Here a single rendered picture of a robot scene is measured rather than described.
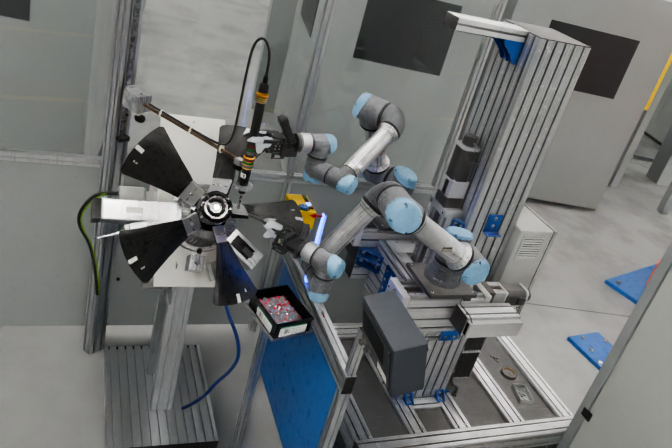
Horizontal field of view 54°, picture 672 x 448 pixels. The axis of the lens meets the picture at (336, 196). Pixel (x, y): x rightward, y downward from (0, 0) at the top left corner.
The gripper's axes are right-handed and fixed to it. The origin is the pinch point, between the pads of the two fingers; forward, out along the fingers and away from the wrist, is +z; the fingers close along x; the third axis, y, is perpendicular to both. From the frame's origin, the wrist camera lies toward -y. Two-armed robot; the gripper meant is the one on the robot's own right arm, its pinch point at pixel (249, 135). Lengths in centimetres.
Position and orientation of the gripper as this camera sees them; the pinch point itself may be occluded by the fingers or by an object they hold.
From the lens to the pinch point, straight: 233.5
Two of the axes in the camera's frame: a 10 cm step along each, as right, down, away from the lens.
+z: -8.5, 0.2, -5.3
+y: -2.5, 8.7, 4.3
